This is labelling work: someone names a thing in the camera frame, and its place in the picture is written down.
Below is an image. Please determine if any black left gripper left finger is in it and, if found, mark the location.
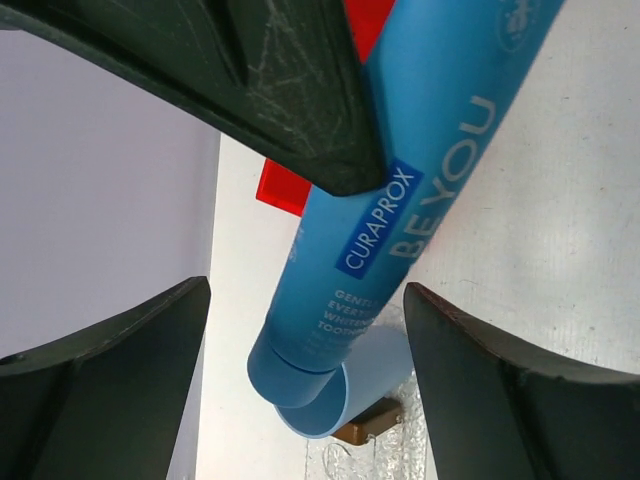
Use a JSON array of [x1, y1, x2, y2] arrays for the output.
[[1, 276, 210, 479]]

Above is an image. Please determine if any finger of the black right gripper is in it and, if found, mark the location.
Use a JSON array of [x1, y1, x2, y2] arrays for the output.
[[1, 0, 387, 196]]

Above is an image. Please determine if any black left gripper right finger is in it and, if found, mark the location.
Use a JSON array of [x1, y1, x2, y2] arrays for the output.
[[404, 282, 639, 479]]

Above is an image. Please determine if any blue plastic cup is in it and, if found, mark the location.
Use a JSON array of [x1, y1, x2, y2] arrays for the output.
[[276, 326, 413, 439]]

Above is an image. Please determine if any blue toothpaste tube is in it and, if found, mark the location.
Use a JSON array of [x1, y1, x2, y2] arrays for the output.
[[247, 0, 562, 408]]

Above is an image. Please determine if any clear textured acrylic tray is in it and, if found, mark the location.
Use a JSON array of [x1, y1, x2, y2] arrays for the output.
[[304, 374, 438, 480]]

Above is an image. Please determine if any red plastic bin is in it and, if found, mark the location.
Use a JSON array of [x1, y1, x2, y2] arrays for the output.
[[256, 0, 395, 217]]

